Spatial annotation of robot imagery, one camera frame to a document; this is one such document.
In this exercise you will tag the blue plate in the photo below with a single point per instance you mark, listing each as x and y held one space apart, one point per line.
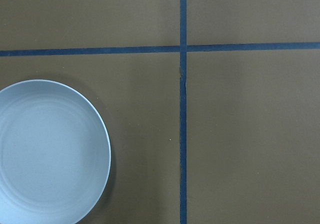
55 154

